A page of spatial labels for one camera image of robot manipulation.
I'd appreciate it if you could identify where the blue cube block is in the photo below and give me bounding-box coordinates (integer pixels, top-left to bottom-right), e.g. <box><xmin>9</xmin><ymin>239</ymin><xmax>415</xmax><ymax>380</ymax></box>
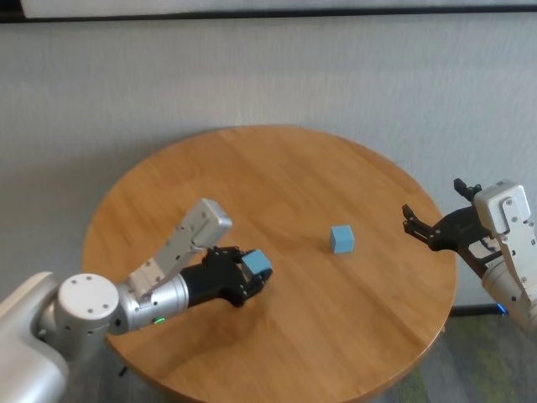
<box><xmin>242</xmin><ymin>249</ymin><xmax>272</xmax><ymax>276</ymax></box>
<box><xmin>328</xmin><ymin>224</ymin><xmax>355</xmax><ymax>255</ymax></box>

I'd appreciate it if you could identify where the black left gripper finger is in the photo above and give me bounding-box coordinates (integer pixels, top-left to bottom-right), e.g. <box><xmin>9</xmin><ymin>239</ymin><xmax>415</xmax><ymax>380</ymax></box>
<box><xmin>209</xmin><ymin>246</ymin><xmax>247</xmax><ymax>264</ymax></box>
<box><xmin>237</xmin><ymin>270</ymin><xmax>274</xmax><ymax>308</ymax></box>

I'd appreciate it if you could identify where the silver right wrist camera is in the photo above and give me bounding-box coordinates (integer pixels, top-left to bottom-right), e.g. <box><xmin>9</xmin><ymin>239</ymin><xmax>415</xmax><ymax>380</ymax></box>
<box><xmin>472</xmin><ymin>180</ymin><xmax>537</xmax><ymax>304</ymax></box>

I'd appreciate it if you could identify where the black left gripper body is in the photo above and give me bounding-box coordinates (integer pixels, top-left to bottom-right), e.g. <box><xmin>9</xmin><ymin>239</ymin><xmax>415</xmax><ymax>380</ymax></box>
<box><xmin>183</xmin><ymin>246</ymin><xmax>248</xmax><ymax>311</ymax></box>

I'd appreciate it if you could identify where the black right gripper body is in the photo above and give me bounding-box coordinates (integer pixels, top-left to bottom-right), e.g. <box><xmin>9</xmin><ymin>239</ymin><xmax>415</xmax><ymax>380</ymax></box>
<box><xmin>428</xmin><ymin>207</ymin><xmax>503</xmax><ymax>277</ymax></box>

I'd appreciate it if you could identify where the long black wall rail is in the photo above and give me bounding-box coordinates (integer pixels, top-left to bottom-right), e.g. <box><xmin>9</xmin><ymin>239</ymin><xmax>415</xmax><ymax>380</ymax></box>
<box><xmin>0</xmin><ymin>0</ymin><xmax>537</xmax><ymax>24</ymax></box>

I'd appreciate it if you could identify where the white foam board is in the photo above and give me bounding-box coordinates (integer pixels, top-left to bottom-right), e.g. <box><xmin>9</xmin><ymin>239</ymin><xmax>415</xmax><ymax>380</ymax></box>
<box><xmin>20</xmin><ymin>0</ymin><xmax>537</xmax><ymax>18</ymax></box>

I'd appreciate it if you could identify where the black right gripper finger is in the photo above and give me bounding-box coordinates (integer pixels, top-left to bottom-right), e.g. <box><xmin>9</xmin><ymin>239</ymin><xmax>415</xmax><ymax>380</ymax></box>
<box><xmin>453</xmin><ymin>178</ymin><xmax>483</xmax><ymax>202</ymax></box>
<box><xmin>401</xmin><ymin>203</ymin><xmax>441</xmax><ymax>249</ymax></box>

